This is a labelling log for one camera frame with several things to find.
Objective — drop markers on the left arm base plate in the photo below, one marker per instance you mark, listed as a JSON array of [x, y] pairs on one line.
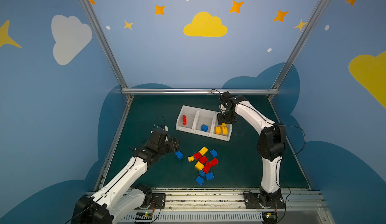
[[154, 201]]

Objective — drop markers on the aluminium frame back bar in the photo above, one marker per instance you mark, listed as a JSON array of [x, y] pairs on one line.
[[159, 91]]

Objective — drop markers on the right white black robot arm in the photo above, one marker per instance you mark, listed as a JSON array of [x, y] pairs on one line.
[[270, 146]]

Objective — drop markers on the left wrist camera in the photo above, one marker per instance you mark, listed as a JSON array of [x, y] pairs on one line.
[[163, 127]]

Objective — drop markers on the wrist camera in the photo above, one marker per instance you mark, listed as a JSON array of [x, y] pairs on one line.
[[225, 101], [163, 127]]

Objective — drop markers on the right circuit board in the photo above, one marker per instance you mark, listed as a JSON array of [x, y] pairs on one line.
[[269, 218]]

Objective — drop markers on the yellow lego brick lower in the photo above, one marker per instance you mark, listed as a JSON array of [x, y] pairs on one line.
[[199, 166]]

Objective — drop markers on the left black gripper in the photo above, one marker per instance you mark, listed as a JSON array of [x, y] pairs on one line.
[[172, 144]]

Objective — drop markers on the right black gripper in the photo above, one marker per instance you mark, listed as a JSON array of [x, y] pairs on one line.
[[226, 120]]

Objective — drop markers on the aluminium frame left post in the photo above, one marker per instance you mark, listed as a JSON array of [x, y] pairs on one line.
[[88, 8]]

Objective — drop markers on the white three-compartment bin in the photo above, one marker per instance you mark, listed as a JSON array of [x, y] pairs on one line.
[[196, 117]]

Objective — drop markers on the yellow lego brick studs up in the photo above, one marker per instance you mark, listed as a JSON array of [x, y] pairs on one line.
[[203, 151]]

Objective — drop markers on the yellow lego brick top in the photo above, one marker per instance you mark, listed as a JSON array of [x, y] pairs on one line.
[[224, 129]]

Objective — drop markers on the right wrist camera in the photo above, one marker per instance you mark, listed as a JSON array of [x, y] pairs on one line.
[[225, 101]]

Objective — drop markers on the circuit board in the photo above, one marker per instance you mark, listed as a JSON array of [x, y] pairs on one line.
[[269, 218], [143, 217]]

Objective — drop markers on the left circuit board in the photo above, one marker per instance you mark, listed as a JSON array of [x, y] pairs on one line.
[[143, 217]]

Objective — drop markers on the aluminium frame post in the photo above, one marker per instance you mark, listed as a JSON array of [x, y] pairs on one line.
[[88, 8], [306, 32]]

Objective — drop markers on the aluminium frame right post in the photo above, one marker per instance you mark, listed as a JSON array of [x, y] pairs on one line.
[[306, 32]]

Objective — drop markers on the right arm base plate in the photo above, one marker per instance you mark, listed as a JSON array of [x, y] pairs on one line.
[[254, 200]]

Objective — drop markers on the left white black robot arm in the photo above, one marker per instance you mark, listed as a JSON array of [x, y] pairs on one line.
[[110, 204]]

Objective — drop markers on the red long lego brick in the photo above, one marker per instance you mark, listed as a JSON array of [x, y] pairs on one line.
[[207, 167]]

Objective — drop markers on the aluminium front rail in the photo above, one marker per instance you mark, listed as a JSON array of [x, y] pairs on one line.
[[226, 206]]

